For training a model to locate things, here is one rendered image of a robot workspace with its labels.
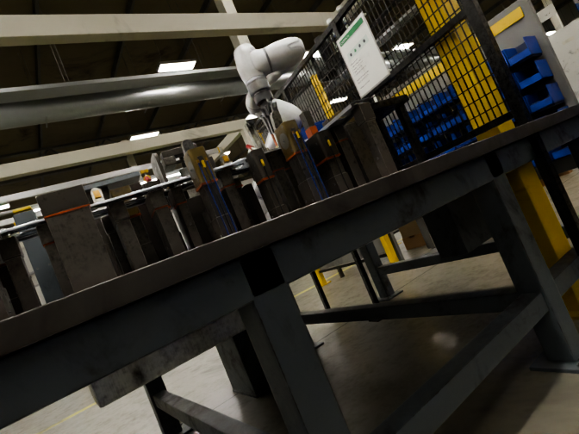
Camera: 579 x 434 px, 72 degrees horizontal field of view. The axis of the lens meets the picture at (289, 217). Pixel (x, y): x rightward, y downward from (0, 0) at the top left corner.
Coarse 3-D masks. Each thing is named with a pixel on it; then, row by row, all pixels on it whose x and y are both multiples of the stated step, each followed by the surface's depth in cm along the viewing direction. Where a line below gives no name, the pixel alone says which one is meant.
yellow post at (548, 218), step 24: (432, 0) 149; (456, 0) 151; (456, 72) 151; (480, 72) 147; (480, 96) 146; (480, 120) 149; (528, 168) 146; (528, 192) 143; (528, 216) 146; (552, 216) 146; (552, 240) 142; (552, 264) 144; (576, 288) 142; (576, 312) 142
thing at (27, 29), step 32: (0, 32) 349; (32, 32) 363; (64, 32) 378; (96, 32) 394; (128, 32) 412; (160, 32) 433; (192, 32) 456; (224, 32) 483; (256, 32) 512; (288, 32) 546
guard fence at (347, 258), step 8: (312, 80) 377; (312, 88) 384; (304, 96) 397; (312, 96) 388; (320, 96) 376; (296, 104) 409; (304, 104) 400; (320, 104) 383; (328, 104) 375; (320, 112) 386; (328, 112) 373; (320, 120) 389; (264, 128) 465; (376, 240) 379; (384, 240) 367; (376, 248) 382; (384, 248) 369; (392, 248) 368; (344, 256) 423; (360, 256) 403; (384, 256) 375; (392, 256) 365; (328, 264) 448; (336, 264) 438; (344, 264) 425; (352, 264) 414; (320, 272) 464; (320, 280) 466
